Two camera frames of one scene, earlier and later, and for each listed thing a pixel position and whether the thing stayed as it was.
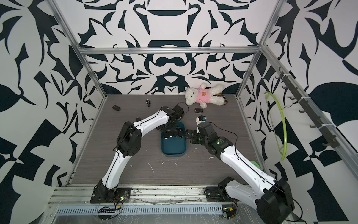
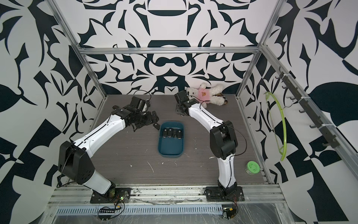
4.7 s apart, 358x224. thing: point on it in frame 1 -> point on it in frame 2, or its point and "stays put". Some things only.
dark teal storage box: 175,146 stays put
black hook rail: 325,129 stays put
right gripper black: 188,133 -> 177,110
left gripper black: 175,128 -> 150,118
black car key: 181,133 stays put
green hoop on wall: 284,153 stays put
